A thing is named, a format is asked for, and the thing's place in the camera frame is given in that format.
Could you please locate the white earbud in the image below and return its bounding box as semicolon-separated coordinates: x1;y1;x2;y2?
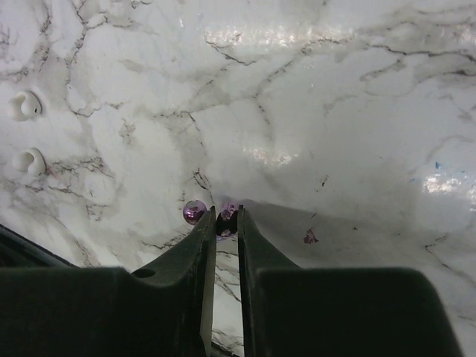
12;148;46;176
7;91;42;122

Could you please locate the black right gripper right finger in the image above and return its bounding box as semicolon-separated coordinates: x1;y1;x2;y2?
237;208;462;356

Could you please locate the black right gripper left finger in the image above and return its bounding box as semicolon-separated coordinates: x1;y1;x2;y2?
1;210;216;356

